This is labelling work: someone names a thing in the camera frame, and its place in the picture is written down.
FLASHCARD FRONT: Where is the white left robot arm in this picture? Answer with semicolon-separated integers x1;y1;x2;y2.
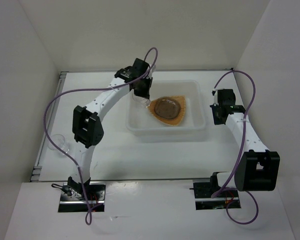
67;58;153;200

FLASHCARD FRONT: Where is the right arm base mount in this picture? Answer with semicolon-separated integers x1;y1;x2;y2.
190;178;241;211

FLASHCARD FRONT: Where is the orange woven triangular plate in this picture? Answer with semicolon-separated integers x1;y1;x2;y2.
147;95;187;127

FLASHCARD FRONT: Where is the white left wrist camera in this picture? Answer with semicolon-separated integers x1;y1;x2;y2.
147;65;156;79

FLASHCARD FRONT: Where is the clear glass dish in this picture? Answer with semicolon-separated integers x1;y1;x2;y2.
153;97;181;120

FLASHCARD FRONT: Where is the clear plastic cup front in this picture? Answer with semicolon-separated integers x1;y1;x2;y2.
48;134;71;157

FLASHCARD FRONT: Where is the clear plastic cup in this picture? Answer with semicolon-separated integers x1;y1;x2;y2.
48;134;71;157
132;94;151;108

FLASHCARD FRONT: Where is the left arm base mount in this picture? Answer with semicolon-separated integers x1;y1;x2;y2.
51;183;106;213

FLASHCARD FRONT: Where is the translucent white plastic bin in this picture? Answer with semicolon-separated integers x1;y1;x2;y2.
126;79;206;136

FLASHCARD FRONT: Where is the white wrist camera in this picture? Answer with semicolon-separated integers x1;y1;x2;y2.
211;88;219;106
147;65;156;79

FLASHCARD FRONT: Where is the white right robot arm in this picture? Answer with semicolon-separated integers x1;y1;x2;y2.
209;89;280;198

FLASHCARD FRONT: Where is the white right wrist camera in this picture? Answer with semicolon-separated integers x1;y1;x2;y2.
211;88;219;106

